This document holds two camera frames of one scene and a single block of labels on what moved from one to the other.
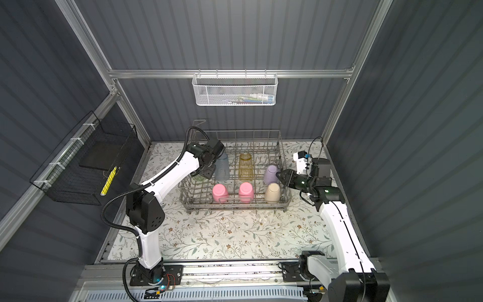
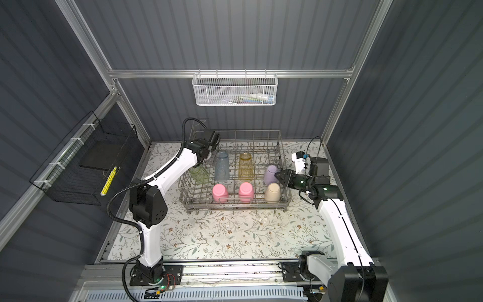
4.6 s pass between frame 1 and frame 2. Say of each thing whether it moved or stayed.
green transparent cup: stayed
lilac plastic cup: stayed
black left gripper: moved
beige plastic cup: stayed
